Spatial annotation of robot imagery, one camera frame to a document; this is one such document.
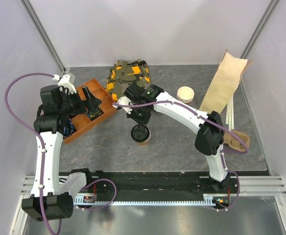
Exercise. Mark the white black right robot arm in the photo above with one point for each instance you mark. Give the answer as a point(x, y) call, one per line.
point(139, 103)

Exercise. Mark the cardboard cup carrier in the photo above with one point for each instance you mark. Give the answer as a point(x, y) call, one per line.
point(235, 144)

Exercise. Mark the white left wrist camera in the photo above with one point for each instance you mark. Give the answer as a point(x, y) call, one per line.
point(66, 81)

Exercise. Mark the orange compartment tray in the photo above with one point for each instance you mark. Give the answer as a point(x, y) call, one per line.
point(81, 122)

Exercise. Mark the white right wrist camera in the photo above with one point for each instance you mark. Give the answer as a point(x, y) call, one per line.
point(123, 102)

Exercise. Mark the grey slotted cable duct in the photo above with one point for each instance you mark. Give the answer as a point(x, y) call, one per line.
point(84, 201)

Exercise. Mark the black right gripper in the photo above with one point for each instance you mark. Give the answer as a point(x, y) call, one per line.
point(141, 121)

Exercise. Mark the single brown paper cup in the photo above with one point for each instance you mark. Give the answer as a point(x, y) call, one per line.
point(142, 142)

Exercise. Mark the green yellow rolled sock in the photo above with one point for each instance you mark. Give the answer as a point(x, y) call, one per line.
point(92, 116)

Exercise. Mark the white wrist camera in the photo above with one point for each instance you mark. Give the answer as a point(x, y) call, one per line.
point(66, 81)
point(123, 102)

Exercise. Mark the stack of paper cups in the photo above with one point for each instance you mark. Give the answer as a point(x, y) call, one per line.
point(185, 94)

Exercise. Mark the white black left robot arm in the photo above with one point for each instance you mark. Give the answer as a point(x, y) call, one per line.
point(48, 197)

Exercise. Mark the brown paper bag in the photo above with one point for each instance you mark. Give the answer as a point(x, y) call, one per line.
point(224, 83)

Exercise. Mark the camouflage folded cloth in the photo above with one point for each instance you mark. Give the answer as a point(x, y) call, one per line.
point(124, 73)

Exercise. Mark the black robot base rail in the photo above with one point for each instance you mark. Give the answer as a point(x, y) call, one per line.
point(191, 185)

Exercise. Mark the white paper straws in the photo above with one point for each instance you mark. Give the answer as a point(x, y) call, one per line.
point(230, 114)

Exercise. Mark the blue striped rolled sock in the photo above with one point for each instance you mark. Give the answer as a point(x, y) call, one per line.
point(69, 129)

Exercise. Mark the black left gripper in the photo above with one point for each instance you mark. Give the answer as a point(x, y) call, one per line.
point(93, 103)

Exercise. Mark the black plastic cup lid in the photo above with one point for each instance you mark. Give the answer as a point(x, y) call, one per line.
point(139, 131)

